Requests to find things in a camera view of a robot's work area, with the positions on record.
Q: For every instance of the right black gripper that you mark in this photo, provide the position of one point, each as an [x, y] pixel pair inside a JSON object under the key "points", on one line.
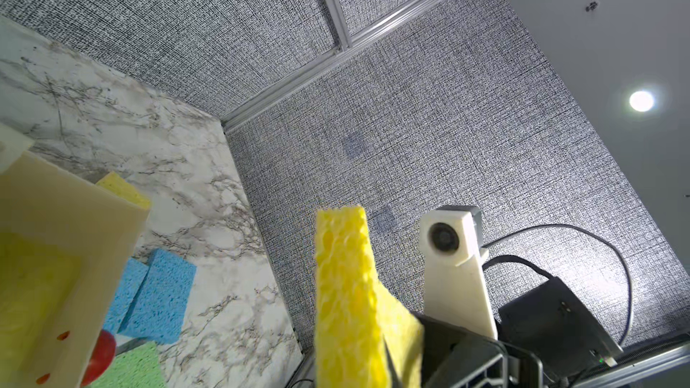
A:
{"points": [[423, 352]]}

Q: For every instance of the yellow sponge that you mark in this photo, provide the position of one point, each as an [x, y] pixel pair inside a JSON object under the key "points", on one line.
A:
{"points": [[36, 279], [115, 184], [351, 303]]}

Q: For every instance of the drawer with red knob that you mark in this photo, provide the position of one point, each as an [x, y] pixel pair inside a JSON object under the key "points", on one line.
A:
{"points": [[65, 243]]}

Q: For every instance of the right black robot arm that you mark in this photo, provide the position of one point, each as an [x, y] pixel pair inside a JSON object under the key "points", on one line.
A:
{"points": [[547, 333]]}

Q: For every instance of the blue sponge right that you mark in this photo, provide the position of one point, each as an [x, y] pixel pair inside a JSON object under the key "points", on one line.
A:
{"points": [[158, 308]]}

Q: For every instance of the blue sponge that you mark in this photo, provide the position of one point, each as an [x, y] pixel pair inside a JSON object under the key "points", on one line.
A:
{"points": [[158, 308], [130, 282]]}

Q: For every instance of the green sponge right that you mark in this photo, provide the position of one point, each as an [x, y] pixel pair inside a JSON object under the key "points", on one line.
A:
{"points": [[137, 368]]}

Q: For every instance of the blue sponge left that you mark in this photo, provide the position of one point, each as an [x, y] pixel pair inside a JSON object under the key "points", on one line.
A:
{"points": [[130, 282]]}

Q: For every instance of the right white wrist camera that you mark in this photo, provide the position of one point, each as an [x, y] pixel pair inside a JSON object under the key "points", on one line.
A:
{"points": [[455, 290]]}

